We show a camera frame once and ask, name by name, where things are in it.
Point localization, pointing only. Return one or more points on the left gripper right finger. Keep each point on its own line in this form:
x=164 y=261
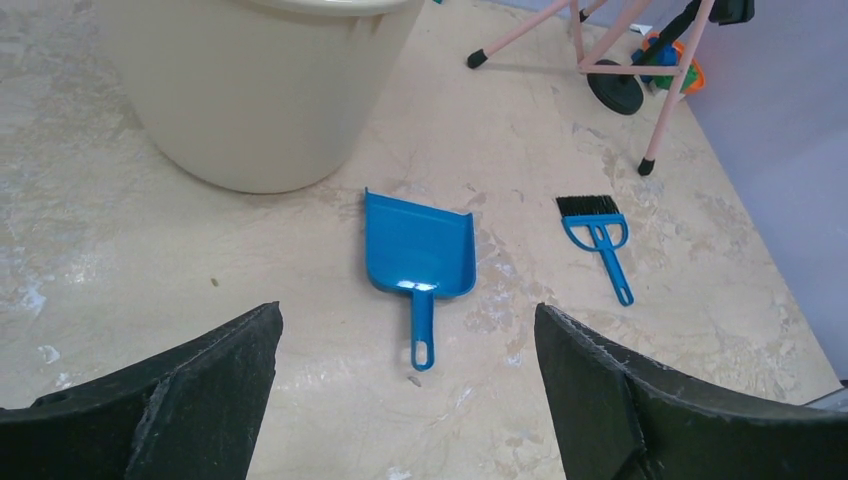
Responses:
x=618 y=414

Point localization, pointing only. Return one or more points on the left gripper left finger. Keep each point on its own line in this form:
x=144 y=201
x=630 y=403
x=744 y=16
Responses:
x=191 y=412

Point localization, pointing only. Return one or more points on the blue hand brush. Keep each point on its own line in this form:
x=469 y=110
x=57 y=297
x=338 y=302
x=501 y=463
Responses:
x=595 y=224

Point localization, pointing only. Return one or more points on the blue dustpan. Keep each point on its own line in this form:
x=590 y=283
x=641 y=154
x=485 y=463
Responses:
x=424 y=252

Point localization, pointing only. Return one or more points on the beige plastic bucket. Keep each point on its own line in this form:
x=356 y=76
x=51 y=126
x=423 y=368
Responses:
x=255 y=96

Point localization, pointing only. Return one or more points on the orange ring toy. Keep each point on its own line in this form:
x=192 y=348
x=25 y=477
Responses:
x=695 y=79

